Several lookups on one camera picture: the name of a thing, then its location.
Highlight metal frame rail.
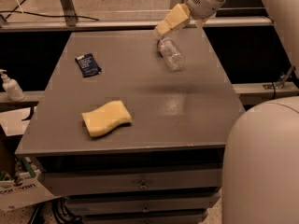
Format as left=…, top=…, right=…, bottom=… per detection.
left=0, top=0, right=275, bottom=34

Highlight grey drawer cabinet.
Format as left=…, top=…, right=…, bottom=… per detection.
left=17, top=28, right=243, bottom=224

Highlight black cables under cabinet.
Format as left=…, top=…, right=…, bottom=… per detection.
left=27, top=198, right=82, bottom=224

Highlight clear plastic water bottle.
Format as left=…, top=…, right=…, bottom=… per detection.
left=157, top=36, right=184, bottom=72

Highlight white pump dispenser bottle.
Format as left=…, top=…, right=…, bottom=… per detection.
left=0, top=69, right=25, bottom=101

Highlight white cardboard box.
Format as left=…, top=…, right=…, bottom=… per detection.
left=0, top=170, right=56, bottom=212

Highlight yellow sponge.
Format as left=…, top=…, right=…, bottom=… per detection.
left=81, top=101, right=132, bottom=137

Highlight black cable on floor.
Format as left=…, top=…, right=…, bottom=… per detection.
left=0, top=0, right=101, bottom=22

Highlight white paper sheet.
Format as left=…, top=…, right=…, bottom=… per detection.
left=0, top=106, right=36, bottom=136

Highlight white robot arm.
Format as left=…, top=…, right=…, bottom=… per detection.
left=221, top=0, right=299, bottom=224

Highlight dark blue snack packet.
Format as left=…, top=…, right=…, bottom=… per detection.
left=75, top=53, right=102, bottom=77

